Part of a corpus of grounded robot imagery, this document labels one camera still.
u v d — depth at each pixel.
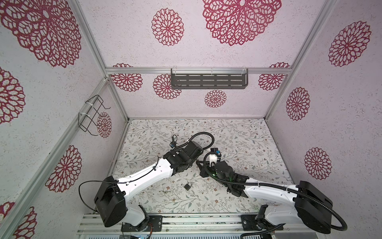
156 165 0.51
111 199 0.40
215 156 0.69
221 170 0.59
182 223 0.75
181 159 0.57
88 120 0.75
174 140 0.70
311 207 0.41
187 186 0.85
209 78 0.95
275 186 0.49
